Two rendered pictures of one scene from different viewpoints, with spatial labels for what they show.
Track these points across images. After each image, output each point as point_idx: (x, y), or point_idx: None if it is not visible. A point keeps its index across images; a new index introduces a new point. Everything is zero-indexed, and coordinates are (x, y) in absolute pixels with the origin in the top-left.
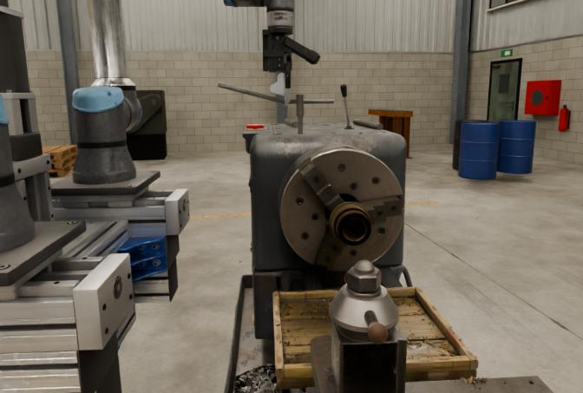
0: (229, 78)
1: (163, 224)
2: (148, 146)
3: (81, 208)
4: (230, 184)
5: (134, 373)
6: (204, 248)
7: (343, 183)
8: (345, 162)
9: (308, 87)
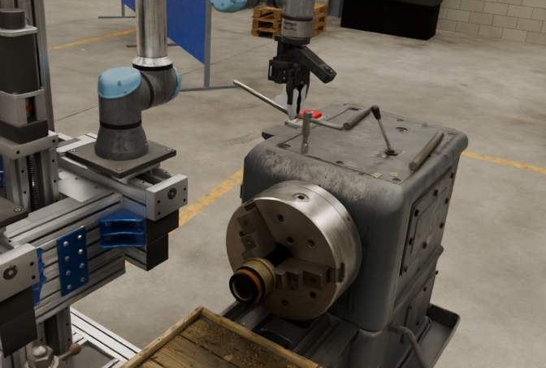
0: None
1: (144, 207)
2: (412, 19)
3: (96, 172)
4: (483, 101)
5: (221, 296)
6: None
7: (280, 233)
8: (284, 214)
9: None
